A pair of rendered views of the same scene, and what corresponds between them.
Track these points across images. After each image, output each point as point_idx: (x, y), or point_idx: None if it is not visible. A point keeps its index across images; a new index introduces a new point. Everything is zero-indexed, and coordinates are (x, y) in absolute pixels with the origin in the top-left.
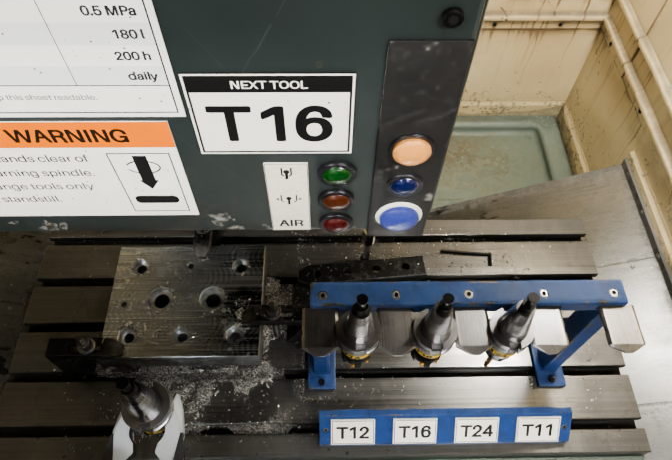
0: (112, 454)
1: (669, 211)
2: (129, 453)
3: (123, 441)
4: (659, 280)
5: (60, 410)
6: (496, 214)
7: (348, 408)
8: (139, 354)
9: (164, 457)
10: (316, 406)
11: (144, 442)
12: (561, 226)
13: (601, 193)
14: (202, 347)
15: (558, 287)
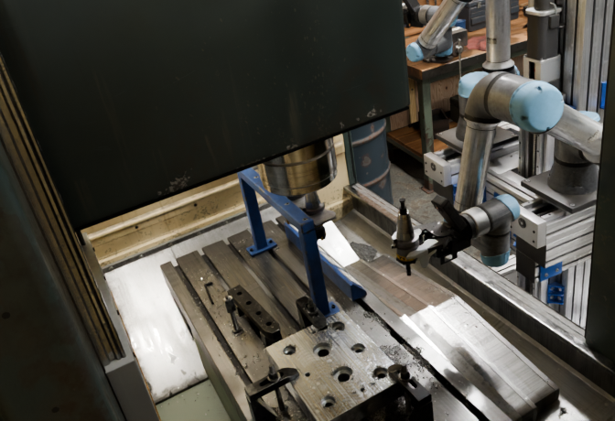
0: (435, 243)
1: (145, 233)
2: (428, 240)
3: (426, 243)
4: (185, 242)
5: (457, 413)
6: (147, 340)
7: (339, 295)
8: (386, 358)
9: (419, 231)
10: (348, 305)
11: (431, 359)
12: (168, 269)
13: (125, 280)
14: (357, 334)
15: (250, 175)
